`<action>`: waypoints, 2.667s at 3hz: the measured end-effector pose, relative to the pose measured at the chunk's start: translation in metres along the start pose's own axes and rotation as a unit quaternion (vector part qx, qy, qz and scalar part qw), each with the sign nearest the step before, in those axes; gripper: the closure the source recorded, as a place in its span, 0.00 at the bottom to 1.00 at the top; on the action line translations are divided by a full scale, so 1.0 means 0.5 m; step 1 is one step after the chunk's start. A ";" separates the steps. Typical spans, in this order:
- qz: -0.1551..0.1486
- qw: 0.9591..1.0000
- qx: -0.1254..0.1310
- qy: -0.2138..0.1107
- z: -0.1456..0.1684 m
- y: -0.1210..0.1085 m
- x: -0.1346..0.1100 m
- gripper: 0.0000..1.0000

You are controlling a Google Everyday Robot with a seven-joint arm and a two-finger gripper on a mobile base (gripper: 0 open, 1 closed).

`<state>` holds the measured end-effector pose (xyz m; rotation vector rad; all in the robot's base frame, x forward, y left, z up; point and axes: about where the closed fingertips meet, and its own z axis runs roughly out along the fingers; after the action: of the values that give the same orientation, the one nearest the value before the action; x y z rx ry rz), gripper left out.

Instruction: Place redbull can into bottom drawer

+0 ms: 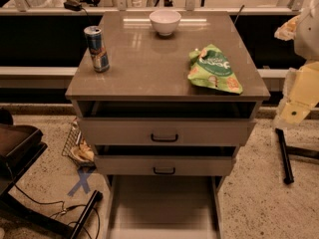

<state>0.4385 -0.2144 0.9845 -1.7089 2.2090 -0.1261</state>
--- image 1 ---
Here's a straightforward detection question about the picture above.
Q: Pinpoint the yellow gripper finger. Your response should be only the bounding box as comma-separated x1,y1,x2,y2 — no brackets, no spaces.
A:
273,62,319,129
274,16,299,41

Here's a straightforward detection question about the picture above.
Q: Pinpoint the red bull can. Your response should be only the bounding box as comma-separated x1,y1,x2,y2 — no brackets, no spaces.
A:
84,26,110,73

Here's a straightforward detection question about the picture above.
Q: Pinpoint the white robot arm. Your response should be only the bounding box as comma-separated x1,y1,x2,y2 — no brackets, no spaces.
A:
273,0,319,129

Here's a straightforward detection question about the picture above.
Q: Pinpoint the grey drawer cabinet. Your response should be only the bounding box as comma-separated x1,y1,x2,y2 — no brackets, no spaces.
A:
65,10,271,239

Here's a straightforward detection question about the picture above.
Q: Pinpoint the open bottom drawer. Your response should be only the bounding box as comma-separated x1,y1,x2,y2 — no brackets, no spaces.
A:
103,175,223,239

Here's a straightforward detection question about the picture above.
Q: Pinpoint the black stand leg right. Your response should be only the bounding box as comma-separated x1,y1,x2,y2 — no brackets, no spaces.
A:
275,128,319,185

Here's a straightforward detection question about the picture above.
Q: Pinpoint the green chip bag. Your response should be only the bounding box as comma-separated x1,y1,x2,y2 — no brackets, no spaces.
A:
187,44,243,95

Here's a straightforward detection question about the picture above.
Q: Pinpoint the white ceramic bowl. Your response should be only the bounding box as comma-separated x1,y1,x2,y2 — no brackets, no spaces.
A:
150,10,181,36

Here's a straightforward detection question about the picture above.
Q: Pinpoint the black power adapter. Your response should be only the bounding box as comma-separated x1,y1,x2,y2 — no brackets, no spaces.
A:
64,1,82,11

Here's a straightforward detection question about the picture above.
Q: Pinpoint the blue tape cross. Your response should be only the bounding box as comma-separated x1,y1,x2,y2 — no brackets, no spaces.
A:
68,167,95,196

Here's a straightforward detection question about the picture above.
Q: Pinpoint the top drawer with handle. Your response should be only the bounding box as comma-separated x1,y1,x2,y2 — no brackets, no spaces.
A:
79,116,256,146

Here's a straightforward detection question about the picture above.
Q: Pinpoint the drawer with handle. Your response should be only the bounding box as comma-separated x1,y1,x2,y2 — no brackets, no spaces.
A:
79,116,256,146
95,146,235,176

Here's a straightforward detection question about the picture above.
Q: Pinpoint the middle drawer with handle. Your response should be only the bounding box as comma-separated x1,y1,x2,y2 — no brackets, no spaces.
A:
95,146,235,176

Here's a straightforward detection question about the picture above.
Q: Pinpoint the wire basket with items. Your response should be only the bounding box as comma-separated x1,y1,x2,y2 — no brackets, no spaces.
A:
62,119,95,167

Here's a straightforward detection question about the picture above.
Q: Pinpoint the black cable on floor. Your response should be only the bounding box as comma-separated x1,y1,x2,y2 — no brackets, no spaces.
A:
13,182,102,239

